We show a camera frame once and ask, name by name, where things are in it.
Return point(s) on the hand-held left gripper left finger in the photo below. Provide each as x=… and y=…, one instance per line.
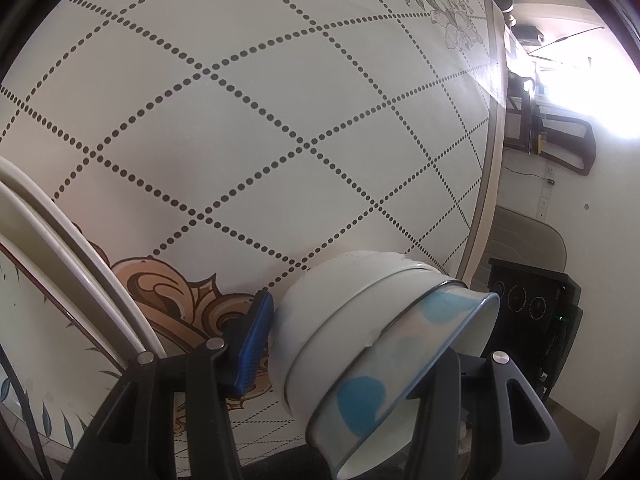
x=255, y=345

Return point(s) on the white bowl with blue print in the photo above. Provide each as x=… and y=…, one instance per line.
x=400, y=360

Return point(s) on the white plate with pink roses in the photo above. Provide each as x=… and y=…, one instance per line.
x=75, y=240

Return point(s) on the black speaker box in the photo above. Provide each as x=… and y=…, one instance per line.
x=540, y=320

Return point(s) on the white plate with blue leaves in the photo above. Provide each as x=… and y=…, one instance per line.
x=30, y=340

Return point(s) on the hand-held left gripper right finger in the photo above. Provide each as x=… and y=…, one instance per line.
x=477, y=435

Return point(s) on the plain white bowl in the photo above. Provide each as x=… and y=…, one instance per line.
x=342, y=332

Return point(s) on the black device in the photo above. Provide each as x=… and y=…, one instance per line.
x=530, y=35

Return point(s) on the large white bowl gold rim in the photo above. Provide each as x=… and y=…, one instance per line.
x=300, y=325

